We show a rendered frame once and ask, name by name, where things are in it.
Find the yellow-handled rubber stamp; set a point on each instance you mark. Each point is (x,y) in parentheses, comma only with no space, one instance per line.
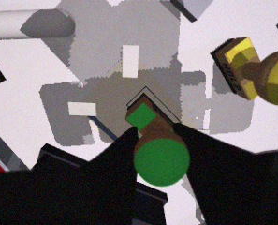
(245,74)

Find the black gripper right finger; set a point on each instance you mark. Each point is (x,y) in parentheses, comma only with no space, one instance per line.
(232,186)

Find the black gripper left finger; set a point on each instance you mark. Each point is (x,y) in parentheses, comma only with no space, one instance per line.
(100,192)

